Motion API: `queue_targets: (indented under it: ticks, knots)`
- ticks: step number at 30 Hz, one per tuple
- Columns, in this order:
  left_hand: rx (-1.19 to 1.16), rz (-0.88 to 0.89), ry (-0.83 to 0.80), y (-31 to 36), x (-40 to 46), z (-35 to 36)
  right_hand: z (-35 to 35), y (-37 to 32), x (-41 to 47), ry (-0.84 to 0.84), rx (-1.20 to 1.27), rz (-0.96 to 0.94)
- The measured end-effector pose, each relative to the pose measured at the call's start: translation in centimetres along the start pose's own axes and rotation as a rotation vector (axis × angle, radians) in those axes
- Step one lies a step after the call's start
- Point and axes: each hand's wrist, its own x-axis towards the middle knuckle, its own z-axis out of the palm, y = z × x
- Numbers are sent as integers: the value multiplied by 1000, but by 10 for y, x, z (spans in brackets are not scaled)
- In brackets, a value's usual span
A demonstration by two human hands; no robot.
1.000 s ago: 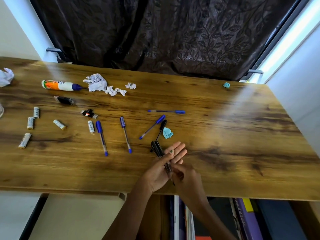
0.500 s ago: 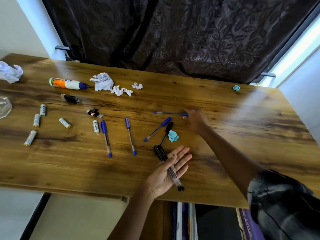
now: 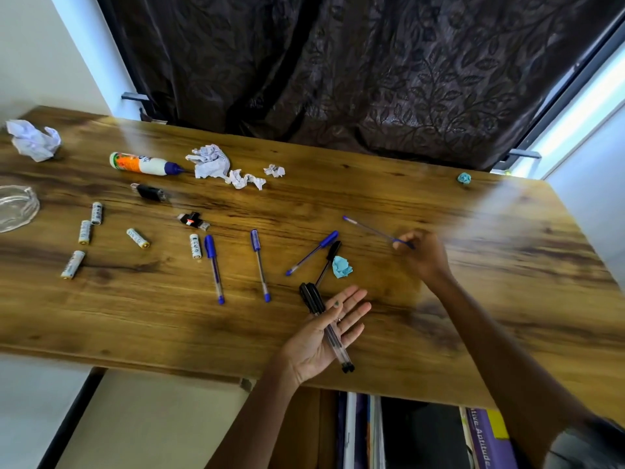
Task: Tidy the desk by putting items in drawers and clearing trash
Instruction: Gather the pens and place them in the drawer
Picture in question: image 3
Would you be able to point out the small white paper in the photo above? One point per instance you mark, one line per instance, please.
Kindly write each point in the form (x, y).
(274, 170)

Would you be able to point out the purple yellow thick book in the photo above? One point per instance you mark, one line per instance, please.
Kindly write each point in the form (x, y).
(488, 444)

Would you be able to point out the twisted white paper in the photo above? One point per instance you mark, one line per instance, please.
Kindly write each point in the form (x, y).
(241, 179)

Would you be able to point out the large white paper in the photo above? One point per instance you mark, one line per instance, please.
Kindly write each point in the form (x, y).
(210, 161)

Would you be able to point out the person's left hand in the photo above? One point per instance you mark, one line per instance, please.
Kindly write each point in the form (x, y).
(312, 346)

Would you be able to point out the tiny teal paper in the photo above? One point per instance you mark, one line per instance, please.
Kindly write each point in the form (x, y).
(464, 178)

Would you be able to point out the person's left forearm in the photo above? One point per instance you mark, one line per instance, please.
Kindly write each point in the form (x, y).
(254, 429)

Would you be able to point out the black white patterned sleeve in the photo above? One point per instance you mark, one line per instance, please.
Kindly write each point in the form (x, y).
(586, 446)

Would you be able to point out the white paper ball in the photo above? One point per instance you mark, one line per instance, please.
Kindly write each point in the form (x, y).
(34, 140)

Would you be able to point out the wooden drawer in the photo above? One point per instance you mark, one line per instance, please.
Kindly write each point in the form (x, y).
(298, 429)

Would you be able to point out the white cylindrical battery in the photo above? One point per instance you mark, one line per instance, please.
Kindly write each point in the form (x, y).
(85, 232)
(195, 246)
(73, 264)
(96, 213)
(137, 238)

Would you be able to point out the black lighter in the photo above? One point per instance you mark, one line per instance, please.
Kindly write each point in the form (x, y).
(149, 192)

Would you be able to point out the black window frame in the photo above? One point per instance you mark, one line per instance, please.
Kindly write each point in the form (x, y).
(576, 78)

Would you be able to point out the black capped ballpoint pen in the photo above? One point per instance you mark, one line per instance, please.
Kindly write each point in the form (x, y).
(315, 295)
(305, 295)
(334, 249)

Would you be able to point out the white purple notebook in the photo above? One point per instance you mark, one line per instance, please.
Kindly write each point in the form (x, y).
(361, 434)

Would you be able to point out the black baseboard strip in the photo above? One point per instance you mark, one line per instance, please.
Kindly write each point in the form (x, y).
(71, 420)

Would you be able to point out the small black white object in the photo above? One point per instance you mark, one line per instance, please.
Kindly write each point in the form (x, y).
(193, 220)

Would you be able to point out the person's right hand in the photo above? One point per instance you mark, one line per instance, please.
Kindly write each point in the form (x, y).
(427, 258)

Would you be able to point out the orange white glue bottle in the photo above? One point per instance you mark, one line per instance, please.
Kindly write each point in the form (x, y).
(141, 164)

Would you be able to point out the clear glass ashtray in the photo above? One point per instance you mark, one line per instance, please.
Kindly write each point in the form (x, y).
(19, 210)

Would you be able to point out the person's right forearm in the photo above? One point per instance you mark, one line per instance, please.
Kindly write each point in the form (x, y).
(508, 366)

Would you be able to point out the black spiral notebook red label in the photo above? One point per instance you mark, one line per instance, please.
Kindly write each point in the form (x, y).
(420, 434)

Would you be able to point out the dark brown leaf-patterned curtain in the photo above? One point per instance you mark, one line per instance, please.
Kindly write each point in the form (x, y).
(342, 68)

